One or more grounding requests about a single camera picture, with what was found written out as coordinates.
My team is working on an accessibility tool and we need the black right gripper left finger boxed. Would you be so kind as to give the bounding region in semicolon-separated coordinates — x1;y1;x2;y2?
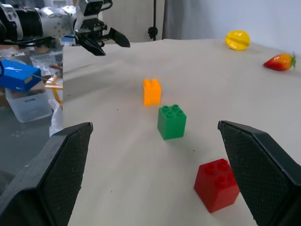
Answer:
0;121;94;226

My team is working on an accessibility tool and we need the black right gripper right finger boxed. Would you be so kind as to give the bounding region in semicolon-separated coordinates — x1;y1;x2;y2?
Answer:
217;120;301;226

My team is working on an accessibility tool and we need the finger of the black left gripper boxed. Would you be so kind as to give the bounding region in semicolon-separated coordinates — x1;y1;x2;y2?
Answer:
98;27;131;48
76;32;106;57

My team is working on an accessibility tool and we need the black stand pole with knob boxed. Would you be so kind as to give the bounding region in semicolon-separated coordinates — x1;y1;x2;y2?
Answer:
147;0;159;41

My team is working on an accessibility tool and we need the red toy building cube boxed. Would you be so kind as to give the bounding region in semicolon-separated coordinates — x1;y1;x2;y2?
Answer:
193;158;240;214

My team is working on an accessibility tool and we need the clear plastic bag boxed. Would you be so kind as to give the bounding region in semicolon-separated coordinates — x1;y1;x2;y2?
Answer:
30;49;63;76

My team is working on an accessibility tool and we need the white plastic bag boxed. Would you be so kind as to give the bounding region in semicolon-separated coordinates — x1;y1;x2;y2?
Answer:
48;98;64;137

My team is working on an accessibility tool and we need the orange toy building cube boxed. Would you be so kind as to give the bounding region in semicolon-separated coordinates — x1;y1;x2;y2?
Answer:
142;78;162;107

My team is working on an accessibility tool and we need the grey curtain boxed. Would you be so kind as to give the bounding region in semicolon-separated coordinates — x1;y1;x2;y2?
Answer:
162;0;221;41

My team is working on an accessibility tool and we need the white plastic storage bin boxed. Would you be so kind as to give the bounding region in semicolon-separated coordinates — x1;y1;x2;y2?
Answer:
4;87;53;123

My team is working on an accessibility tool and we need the beige table cover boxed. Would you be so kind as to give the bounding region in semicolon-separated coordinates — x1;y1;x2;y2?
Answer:
62;38;301;226

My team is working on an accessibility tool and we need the blue cardboard box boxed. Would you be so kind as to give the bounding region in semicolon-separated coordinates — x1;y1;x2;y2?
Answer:
0;58;43;93

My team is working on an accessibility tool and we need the green toy building cube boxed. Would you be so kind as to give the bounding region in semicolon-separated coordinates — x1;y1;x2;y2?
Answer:
157;104;187;141

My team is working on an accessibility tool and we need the yellow toy fruit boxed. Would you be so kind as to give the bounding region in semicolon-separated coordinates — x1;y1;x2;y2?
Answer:
225;30;251;51

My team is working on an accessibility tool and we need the red orange toy strawberry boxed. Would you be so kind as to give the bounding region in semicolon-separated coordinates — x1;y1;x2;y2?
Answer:
262;51;297;72

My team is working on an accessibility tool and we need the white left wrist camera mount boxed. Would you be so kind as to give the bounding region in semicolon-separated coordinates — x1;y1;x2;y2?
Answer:
72;0;113;30

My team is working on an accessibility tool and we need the yellow taped frame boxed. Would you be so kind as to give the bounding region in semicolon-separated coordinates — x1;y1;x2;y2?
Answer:
44;75;64;105

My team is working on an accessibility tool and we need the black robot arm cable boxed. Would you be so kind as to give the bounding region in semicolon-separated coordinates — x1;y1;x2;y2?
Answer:
0;35;59;49

